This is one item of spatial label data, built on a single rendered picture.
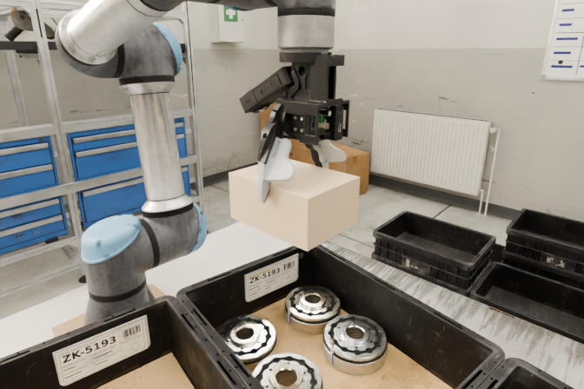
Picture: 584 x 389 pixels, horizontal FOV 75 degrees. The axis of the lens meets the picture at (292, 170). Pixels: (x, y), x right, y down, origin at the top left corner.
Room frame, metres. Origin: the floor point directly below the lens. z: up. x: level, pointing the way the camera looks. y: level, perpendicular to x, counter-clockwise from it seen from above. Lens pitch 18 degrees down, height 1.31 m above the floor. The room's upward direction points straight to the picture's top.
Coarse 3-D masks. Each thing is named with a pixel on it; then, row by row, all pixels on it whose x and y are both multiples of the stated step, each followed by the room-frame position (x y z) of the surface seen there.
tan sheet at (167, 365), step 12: (156, 360) 0.49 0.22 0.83; (168, 360) 0.49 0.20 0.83; (132, 372) 0.47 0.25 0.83; (144, 372) 0.47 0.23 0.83; (156, 372) 0.47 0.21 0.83; (168, 372) 0.47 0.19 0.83; (180, 372) 0.47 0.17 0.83; (108, 384) 0.44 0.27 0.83; (120, 384) 0.44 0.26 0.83; (132, 384) 0.44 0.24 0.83; (144, 384) 0.44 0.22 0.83; (156, 384) 0.44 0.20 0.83; (168, 384) 0.44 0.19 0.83; (180, 384) 0.44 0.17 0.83
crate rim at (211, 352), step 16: (144, 304) 0.50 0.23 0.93; (160, 304) 0.50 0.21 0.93; (176, 304) 0.50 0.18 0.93; (112, 320) 0.46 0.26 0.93; (192, 320) 0.46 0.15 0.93; (64, 336) 0.43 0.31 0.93; (80, 336) 0.43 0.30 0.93; (192, 336) 0.43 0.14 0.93; (32, 352) 0.40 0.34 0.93; (208, 352) 0.40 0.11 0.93; (0, 368) 0.38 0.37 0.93; (224, 368) 0.38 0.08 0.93; (240, 384) 0.35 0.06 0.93
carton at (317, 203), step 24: (312, 168) 0.58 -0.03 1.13; (240, 192) 0.54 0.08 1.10; (288, 192) 0.47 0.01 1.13; (312, 192) 0.47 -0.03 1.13; (336, 192) 0.49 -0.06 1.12; (240, 216) 0.54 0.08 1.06; (264, 216) 0.50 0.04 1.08; (288, 216) 0.47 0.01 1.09; (312, 216) 0.45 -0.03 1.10; (336, 216) 0.50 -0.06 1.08; (288, 240) 0.47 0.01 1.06; (312, 240) 0.46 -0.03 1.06
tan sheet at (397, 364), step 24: (264, 312) 0.61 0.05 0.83; (288, 336) 0.54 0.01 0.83; (312, 336) 0.54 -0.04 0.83; (312, 360) 0.49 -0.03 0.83; (408, 360) 0.49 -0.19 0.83; (336, 384) 0.44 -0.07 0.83; (360, 384) 0.44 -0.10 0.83; (384, 384) 0.44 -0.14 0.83; (408, 384) 0.44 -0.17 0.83; (432, 384) 0.44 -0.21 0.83
